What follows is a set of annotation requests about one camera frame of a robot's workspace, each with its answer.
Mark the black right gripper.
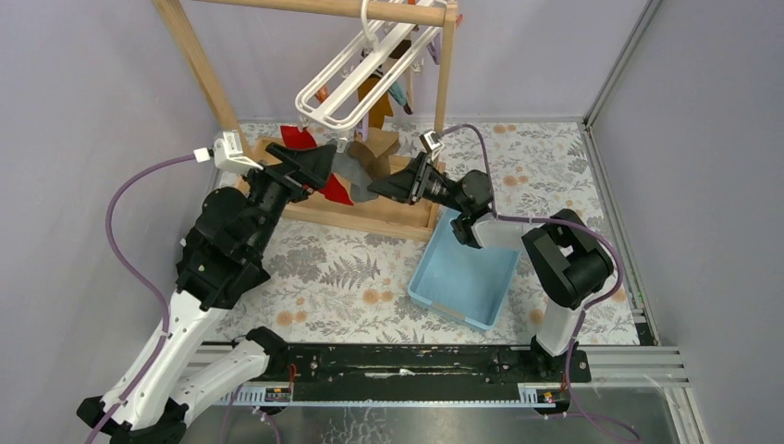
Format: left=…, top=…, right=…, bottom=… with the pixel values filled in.
left=368, top=152, right=467, bottom=214

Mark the grey sock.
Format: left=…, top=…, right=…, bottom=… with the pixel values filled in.
left=330, top=138, right=379, bottom=203

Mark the mustard yellow sock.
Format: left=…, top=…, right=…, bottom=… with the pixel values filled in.
left=357, top=74, right=394, bottom=129

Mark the white plastic clip hanger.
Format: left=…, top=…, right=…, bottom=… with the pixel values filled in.
left=294, top=1, right=443, bottom=132

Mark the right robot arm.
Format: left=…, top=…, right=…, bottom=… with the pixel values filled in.
left=368, top=154, right=623, bottom=381

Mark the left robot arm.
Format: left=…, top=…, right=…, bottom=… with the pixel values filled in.
left=77, top=143, right=337, bottom=443

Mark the teal clothes clip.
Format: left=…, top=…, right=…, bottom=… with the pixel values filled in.
left=388, top=82, right=408, bottom=106

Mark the wooden clothes rack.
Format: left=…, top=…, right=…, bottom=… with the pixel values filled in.
left=154, top=1, right=459, bottom=241

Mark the red sock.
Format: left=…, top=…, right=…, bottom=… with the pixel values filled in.
left=279, top=125, right=354, bottom=206

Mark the light blue plastic basket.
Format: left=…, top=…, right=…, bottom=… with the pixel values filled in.
left=408, top=209, right=521, bottom=331

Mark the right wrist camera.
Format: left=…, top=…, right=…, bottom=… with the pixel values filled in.
left=419, top=130, right=445, bottom=163

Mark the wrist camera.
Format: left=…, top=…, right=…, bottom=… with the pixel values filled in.
left=193, top=129, right=263, bottom=175
left=419, top=130, right=445, bottom=163

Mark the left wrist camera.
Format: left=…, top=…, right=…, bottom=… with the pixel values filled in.
left=193, top=129, right=263, bottom=175

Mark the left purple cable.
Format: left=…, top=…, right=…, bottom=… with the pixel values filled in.
left=82, top=154, right=201, bottom=444

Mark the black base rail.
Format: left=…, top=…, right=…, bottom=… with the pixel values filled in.
left=253, top=344, right=592, bottom=403

